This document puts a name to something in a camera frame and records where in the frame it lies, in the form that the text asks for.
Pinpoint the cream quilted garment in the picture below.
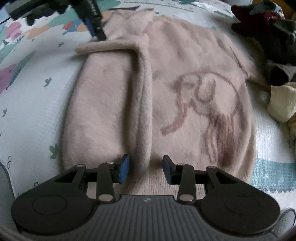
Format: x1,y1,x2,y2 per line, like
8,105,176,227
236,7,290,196
266,82,296,149

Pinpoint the dark red black garment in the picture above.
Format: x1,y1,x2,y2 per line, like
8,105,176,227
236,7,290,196
231,4,295,86

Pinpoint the grey hoodie garment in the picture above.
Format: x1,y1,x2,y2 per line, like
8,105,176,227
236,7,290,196
250,1,283,15

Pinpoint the pink knit sweater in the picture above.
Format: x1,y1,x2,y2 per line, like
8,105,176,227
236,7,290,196
62,9,263,195

